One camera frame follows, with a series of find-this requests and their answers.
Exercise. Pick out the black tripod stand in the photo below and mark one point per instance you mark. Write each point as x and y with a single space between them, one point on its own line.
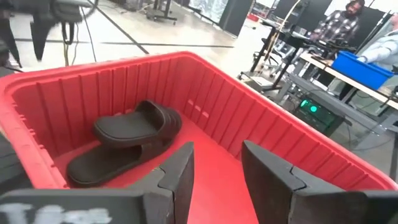
262 51

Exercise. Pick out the red ribbed plastic bin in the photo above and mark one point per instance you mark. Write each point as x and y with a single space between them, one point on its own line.
233 109

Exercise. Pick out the person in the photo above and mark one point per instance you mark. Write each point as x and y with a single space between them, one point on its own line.
384 49
337 28

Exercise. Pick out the black floor stand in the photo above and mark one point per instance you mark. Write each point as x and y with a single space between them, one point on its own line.
164 16

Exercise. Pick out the black display panel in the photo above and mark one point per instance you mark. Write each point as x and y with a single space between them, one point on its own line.
239 15

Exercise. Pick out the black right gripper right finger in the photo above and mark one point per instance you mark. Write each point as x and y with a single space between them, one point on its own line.
270 193

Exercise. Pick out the wooden top table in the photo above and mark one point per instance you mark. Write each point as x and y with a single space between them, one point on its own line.
342 77

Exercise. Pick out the black box green lights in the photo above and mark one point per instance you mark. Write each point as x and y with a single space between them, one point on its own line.
323 119

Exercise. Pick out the blue plastic bin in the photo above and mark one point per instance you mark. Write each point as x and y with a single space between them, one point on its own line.
357 70

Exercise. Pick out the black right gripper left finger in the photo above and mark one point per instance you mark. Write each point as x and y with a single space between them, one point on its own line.
174 186

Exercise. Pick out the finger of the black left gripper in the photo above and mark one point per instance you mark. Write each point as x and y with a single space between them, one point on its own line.
39 34
7 37

